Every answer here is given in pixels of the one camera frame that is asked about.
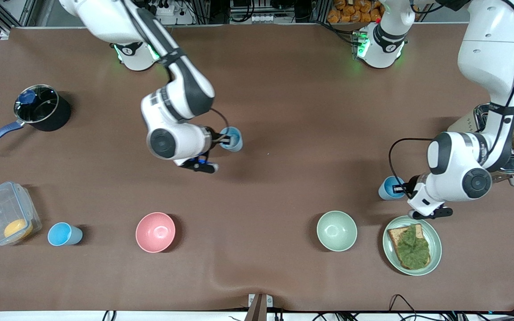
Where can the light blue plastic cup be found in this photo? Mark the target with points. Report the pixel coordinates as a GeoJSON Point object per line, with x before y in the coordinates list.
{"type": "Point", "coordinates": [386, 189]}
{"type": "Point", "coordinates": [59, 234]}
{"type": "Point", "coordinates": [237, 141]}

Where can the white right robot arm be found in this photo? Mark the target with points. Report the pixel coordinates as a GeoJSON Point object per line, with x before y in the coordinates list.
{"type": "Point", "coordinates": [181, 89]}

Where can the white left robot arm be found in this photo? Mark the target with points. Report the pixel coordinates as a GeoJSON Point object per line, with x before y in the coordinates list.
{"type": "Point", "coordinates": [484, 53]}

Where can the toast slice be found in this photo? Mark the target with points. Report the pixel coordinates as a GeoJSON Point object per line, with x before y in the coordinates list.
{"type": "Point", "coordinates": [395, 235]}

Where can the pale green plate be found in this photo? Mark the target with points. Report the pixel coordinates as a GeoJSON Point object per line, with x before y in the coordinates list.
{"type": "Point", "coordinates": [435, 247]}

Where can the green lettuce leaf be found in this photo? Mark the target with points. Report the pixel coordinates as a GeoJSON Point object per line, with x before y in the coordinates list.
{"type": "Point", "coordinates": [413, 247]}

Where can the pale green bowl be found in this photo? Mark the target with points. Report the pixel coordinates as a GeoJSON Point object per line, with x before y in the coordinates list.
{"type": "Point", "coordinates": [336, 231]}

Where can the pink bowl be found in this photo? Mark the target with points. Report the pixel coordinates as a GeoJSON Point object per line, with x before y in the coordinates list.
{"type": "Point", "coordinates": [155, 232]}

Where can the small white power strip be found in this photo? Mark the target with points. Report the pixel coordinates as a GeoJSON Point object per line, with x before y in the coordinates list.
{"type": "Point", "coordinates": [265, 18]}

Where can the white power strip with plugs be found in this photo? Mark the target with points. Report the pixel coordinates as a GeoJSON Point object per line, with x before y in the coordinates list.
{"type": "Point", "coordinates": [165, 8]}

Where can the glass lid with blue knob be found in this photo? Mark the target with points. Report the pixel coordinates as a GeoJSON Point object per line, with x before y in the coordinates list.
{"type": "Point", "coordinates": [40, 104]}

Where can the yellow round food piece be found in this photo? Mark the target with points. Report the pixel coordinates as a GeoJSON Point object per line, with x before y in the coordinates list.
{"type": "Point", "coordinates": [17, 229]}

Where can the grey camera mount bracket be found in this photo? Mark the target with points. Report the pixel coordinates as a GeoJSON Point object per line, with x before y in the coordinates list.
{"type": "Point", "coordinates": [259, 307]}

